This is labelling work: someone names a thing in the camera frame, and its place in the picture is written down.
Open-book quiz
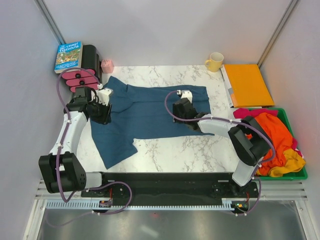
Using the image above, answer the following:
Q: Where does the orange folder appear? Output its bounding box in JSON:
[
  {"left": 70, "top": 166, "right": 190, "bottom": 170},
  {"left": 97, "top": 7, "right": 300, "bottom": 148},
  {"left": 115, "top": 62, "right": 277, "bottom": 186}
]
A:
[{"left": 224, "top": 64, "right": 275, "bottom": 108}]

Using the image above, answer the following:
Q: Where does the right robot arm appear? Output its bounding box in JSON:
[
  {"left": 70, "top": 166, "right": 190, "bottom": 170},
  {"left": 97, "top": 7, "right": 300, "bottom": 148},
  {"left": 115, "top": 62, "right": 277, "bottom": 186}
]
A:
[{"left": 171, "top": 97, "right": 276, "bottom": 197}]

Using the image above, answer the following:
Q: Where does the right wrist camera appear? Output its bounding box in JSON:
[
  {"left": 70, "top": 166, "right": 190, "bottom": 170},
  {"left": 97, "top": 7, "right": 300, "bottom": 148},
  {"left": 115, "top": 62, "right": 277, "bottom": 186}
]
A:
[{"left": 176, "top": 90, "right": 193, "bottom": 103}]

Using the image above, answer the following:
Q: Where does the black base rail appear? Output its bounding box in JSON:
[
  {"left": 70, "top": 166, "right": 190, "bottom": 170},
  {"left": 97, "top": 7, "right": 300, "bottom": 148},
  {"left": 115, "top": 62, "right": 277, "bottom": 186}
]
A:
[{"left": 81, "top": 172, "right": 258, "bottom": 206}]

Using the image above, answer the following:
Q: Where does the yellow t shirt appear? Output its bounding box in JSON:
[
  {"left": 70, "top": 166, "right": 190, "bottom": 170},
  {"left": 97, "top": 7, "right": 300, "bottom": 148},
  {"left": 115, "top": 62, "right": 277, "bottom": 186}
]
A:
[{"left": 256, "top": 148, "right": 306, "bottom": 178}]

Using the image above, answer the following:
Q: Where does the small pink box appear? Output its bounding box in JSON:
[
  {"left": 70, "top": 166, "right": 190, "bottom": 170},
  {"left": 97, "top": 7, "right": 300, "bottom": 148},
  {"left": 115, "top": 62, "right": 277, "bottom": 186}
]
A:
[{"left": 100, "top": 59, "right": 115, "bottom": 74}]

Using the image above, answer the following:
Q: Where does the black pink organizer rack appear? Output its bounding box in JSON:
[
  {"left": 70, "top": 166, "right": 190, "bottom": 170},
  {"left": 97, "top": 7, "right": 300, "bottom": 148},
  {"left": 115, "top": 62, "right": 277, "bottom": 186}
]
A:
[{"left": 62, "top": 44, "right": 102, "bottom": 93}]

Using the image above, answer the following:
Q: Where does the blue t shirt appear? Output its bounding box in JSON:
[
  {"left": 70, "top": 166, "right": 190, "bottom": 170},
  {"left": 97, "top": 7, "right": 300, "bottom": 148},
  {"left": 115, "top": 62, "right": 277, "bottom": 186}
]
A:
[{"left": 90, "top": 76, "right": 211, "bottom": 169}]

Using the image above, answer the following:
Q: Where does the blue treehouse book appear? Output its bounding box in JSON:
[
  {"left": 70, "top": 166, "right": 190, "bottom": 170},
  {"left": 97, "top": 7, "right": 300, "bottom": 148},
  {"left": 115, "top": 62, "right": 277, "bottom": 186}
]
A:
[{"left": 54, "top": 41, "right": 83, "bottom": 74}]

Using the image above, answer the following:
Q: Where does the white board under folder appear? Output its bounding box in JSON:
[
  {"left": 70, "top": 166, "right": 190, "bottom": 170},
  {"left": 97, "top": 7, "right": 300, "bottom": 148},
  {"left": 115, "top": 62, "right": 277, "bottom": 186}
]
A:
[{"left": 220, "top": 64, "right": 237, "bottom": 108}]

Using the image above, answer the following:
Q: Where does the yellow mug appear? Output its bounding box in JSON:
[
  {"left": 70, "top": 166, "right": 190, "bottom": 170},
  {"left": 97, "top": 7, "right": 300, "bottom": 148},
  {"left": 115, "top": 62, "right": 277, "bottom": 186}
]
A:
[{"left": 204, "top": 52, "right": 224, "bottom": 73}]

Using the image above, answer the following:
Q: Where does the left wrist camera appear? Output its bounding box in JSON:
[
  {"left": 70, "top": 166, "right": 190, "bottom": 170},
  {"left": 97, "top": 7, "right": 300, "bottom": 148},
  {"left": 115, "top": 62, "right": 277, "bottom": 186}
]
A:
[{"left": 96, "top": 83, "right": 113, "bottom": 106}]

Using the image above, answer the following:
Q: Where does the green plastic bin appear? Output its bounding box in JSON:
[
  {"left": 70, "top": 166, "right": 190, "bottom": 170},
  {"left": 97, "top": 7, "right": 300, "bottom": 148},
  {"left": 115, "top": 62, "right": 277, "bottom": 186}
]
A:
[{"left": 233, "top": 107, "right": 308, "bottom": 181}]

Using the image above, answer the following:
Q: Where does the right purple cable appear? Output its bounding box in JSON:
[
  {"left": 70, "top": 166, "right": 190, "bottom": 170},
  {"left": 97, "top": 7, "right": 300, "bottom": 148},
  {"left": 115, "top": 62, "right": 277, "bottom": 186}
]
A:
[{"left": 164, "top": 89, "right": 277, "bottom": 217}]

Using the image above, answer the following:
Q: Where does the orange t shirt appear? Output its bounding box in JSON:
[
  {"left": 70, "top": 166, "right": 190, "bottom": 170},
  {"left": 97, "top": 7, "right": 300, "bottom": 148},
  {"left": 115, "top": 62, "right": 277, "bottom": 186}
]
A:
[{"left": 246, "top": 112, "right": 296, "bottom": 176}]

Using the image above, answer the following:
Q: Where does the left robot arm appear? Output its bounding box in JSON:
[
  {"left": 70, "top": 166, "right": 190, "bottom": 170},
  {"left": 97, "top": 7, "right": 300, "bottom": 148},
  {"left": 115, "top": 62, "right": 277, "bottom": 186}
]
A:
[{"left": 38, "top": 86, "right": 113, "bottom": 197}]

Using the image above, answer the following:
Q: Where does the magenta t shirt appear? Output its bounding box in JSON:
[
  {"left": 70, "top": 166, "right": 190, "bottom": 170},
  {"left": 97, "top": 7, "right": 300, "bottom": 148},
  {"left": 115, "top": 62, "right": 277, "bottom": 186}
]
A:
[{"left": 233, "top": 108, "right": 304, "bottom": 158}]

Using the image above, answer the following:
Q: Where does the white slotted cable duct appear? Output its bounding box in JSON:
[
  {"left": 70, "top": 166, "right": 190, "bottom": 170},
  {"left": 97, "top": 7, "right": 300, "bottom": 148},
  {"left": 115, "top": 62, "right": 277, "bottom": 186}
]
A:
[{"left": 45, "top": 199, "right": 236, "bottom": 211}]

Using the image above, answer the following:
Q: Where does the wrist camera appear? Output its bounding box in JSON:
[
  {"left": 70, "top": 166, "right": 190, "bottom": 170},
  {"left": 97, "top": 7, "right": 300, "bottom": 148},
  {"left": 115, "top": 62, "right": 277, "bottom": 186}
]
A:
[
  {"left": 96, "top": 83, "right": 113, "bottom": 106},
  {"left": 176, "top": 90, "right": 193, "bottom": 103}
]

